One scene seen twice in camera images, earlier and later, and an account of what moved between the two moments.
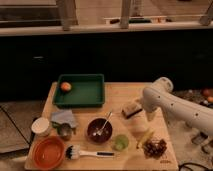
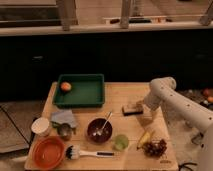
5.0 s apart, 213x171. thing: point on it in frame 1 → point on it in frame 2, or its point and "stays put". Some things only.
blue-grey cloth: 65,116 stays put
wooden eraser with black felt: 130,110 stays put
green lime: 121,142 stays put
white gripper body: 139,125 → 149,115
